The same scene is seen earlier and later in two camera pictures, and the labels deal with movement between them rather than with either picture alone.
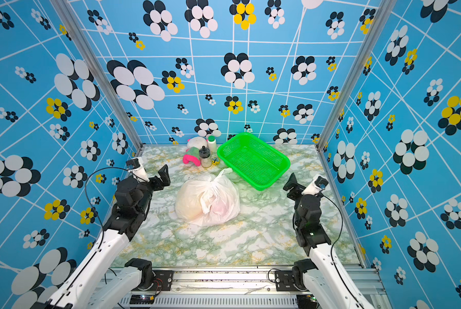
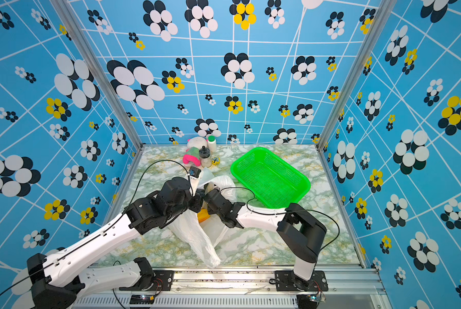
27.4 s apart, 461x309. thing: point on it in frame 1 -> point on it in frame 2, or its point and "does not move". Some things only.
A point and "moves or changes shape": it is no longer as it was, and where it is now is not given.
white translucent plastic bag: (208, 199) moves or changes shape
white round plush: (197, 141) does not move
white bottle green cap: (212, 143) does not move
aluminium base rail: (250, 287) does not move
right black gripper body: (298, 207) -> (210, 210)
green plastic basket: (255, 161) moves or changes shape
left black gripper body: (147, 191) -> (192, 201)
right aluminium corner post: (382, 17) does not move
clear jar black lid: (206, 159) does not move
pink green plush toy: (192, 154) does not move
